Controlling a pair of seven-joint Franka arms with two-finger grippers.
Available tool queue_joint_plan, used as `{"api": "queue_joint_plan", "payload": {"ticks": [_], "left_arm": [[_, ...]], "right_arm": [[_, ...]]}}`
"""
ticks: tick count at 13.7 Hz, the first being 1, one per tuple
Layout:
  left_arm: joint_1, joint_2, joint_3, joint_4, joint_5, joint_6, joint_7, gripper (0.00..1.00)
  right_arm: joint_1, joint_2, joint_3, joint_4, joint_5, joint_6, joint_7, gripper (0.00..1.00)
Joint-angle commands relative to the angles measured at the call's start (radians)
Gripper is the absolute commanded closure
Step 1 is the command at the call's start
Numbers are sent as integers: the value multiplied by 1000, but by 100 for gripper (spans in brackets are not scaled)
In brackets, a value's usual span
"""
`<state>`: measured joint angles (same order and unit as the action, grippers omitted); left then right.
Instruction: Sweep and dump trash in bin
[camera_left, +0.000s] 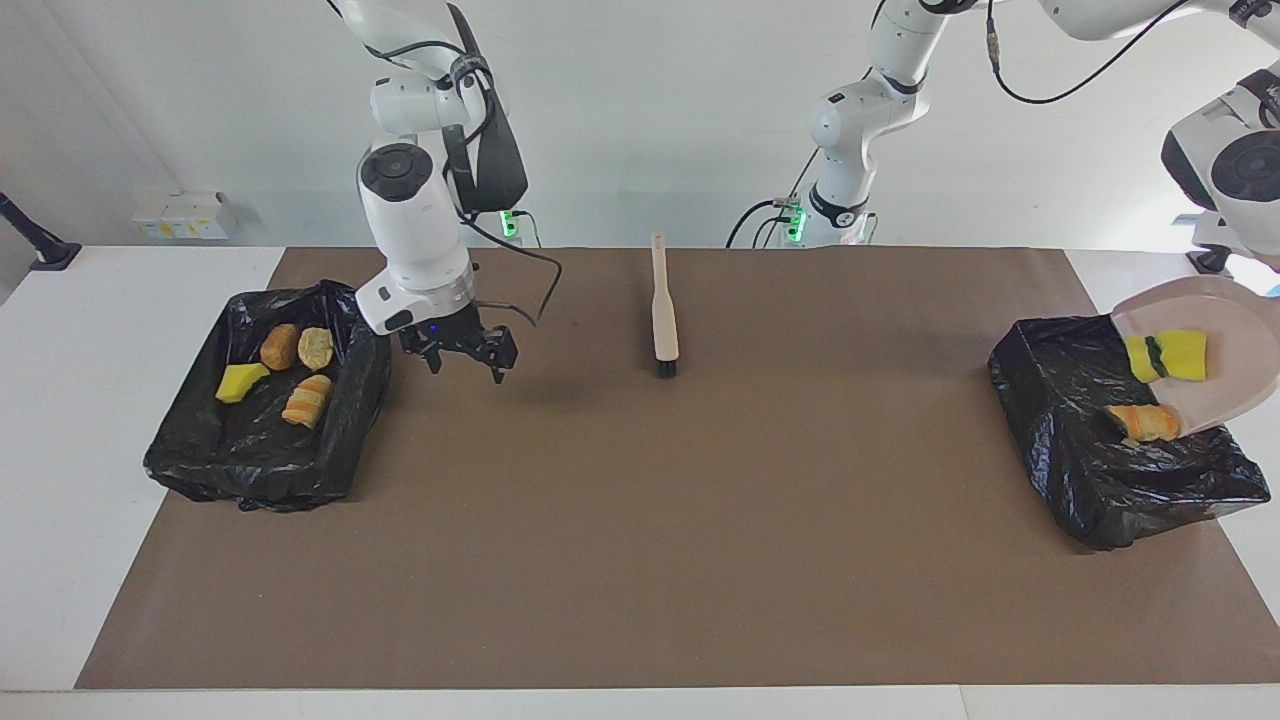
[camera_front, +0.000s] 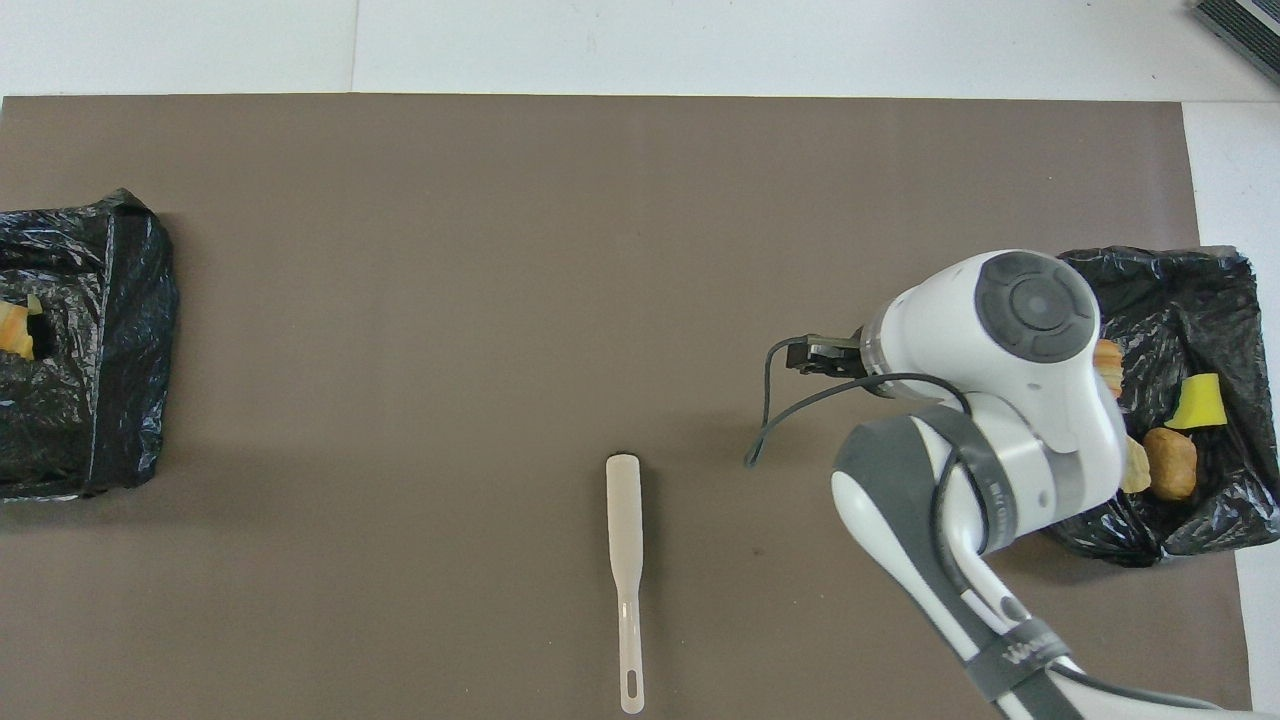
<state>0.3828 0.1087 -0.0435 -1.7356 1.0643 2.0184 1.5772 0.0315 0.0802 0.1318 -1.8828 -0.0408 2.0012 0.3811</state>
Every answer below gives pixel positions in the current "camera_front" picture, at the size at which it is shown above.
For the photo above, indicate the orange croissant with torn tail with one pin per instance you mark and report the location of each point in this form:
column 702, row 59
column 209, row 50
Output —
column 14, row 330

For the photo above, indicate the pale bread chunk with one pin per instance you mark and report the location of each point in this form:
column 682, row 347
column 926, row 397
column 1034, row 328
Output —
column 1138, row 470

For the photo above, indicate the small yellow sponge piece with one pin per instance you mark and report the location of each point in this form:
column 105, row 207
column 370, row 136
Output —
column 1200, row 405

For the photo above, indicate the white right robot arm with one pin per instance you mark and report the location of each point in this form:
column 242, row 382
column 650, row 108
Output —
column 1000, row 340

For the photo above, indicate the brown bread roll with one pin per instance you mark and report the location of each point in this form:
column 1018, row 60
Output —
column 1172, row 465

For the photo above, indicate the dark ribbed grille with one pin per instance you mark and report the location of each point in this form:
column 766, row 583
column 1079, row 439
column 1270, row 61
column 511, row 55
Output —
column 1245, row 25

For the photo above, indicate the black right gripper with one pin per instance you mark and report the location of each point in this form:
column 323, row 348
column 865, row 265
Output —
column 840, row 355

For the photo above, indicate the striped orange croissant piece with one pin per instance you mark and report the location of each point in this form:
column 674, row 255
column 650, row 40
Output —
column 1110, row 368

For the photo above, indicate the brown table mat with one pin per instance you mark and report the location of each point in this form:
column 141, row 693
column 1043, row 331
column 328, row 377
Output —
column 400, row 250

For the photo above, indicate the bin with black bag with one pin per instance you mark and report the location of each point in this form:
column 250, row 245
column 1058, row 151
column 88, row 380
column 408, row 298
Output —
column 1200, row 300
column 100, row 400

